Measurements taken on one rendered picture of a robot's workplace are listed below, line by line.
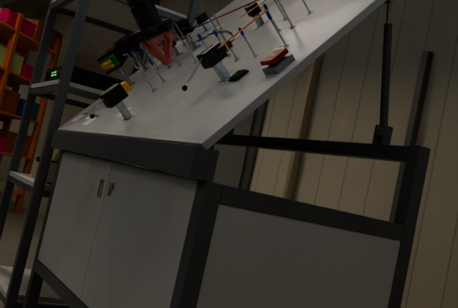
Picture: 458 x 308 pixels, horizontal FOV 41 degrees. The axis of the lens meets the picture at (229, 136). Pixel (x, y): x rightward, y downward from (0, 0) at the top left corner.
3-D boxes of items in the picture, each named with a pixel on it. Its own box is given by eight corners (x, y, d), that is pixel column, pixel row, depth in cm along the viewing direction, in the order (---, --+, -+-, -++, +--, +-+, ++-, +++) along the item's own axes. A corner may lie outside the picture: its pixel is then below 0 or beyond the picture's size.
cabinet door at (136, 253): (151, 371, 124) (194, 179, 127) (77, 299, 172) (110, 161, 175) (163, 372, 125) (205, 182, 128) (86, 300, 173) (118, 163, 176)
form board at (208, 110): (60, 133, 227) (56, 129, 226) (253, -9, 265) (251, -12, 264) (206, 150, 124) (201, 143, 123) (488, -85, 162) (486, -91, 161)
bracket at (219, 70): (218, 82, 157) (208, 65, 156) (224, 77, 158) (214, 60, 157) (227, 80, 153) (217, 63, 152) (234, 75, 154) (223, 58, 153)
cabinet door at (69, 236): (79, 299, 172) (111, 161, 175) (37, 258, 220) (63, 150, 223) (86, 300, 173) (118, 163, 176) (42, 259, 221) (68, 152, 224)
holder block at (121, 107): (101, 135, 177) (81, 108, 174) (133, 111, 181) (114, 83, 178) (106, 136, 173) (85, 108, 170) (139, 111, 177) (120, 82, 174)
